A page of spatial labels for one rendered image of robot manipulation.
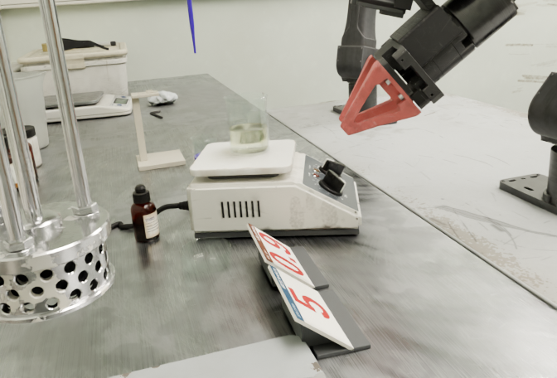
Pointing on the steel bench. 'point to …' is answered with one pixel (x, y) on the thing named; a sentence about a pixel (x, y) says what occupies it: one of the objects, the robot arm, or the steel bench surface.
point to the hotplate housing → (266, 206)
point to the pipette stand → (165, 159)
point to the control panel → (325, 190)
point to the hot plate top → (204, 167)
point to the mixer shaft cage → (55, 224)
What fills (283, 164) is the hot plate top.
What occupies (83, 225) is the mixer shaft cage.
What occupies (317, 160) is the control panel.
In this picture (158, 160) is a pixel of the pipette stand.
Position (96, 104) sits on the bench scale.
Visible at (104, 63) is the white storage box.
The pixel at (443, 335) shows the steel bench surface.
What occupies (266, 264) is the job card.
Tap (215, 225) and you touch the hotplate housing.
